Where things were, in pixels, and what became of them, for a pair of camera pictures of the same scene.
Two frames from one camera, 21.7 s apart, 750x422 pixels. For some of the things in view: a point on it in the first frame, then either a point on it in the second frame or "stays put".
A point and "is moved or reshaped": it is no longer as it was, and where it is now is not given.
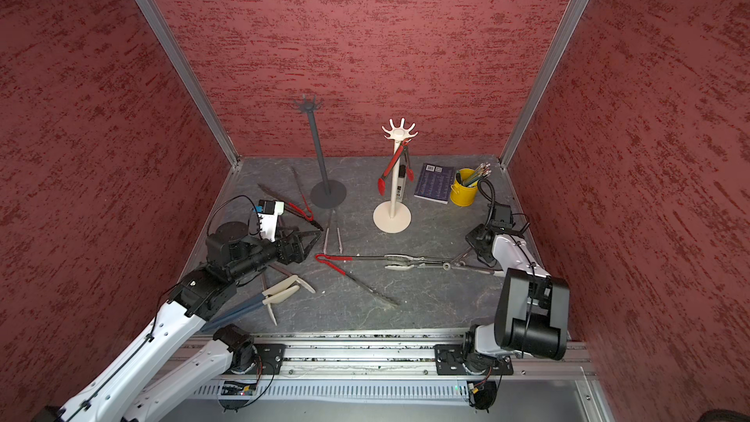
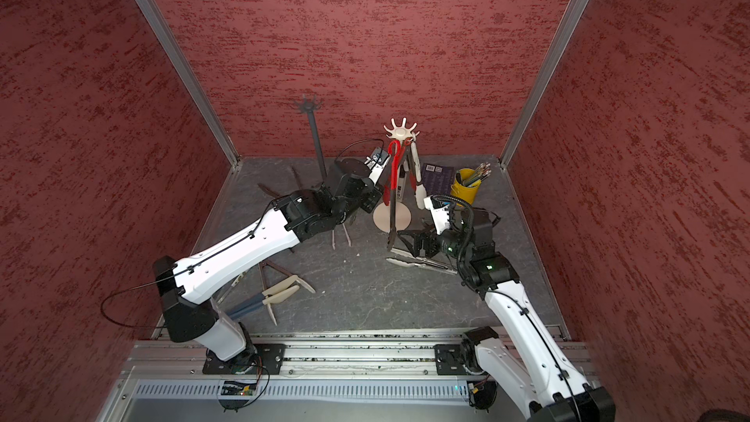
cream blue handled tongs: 278,293 stays put
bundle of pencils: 481,171 stays put
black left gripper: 286,256 -> 374,195
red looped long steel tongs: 320,257 -> 394,148
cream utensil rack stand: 395,217 stays put
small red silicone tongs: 409,171 is moved or reshaped
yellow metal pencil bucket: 463,191 stays put
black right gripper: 472,238 -> 428,233
